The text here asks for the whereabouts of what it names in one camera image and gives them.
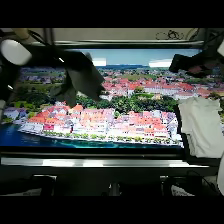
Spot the white garment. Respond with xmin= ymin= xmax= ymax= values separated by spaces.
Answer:
xmin=178 ymin=96 xmax=224 ymax=160

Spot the black cable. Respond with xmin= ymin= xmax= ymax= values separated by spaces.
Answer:
xmin=155 ymin=29 xmax=185 ymax=41

